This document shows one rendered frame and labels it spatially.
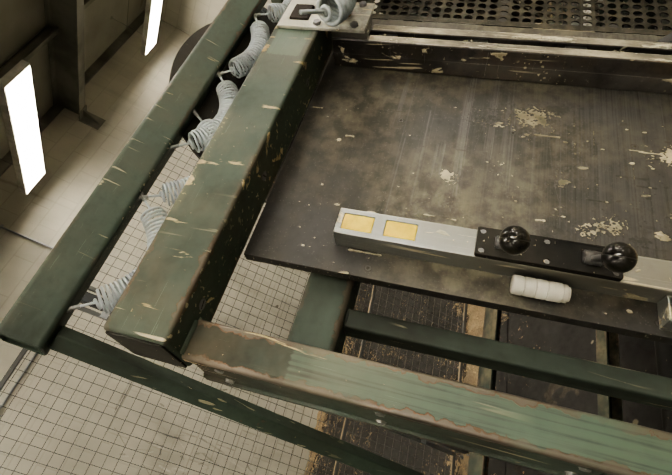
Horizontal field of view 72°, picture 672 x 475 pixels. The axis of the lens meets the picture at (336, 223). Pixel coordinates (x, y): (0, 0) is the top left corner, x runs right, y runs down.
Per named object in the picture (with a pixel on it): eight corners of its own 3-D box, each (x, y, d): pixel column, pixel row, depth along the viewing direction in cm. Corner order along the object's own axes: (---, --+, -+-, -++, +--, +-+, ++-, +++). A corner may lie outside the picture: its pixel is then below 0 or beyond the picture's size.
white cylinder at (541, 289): (508, 297, 69) (565, 308, 67) (512, 288, 66) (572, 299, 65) (510, 279, 70) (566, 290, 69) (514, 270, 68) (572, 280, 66)
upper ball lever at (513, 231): (514, 258, 69) (530, 257, 56) (487, 254, 70) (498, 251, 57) (518, 233, 69) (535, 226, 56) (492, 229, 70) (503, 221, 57)
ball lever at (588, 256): (602, 274, 66) (640, 276, 53) (573, 269, 67) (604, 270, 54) (606, 247, 66) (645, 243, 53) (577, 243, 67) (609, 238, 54)
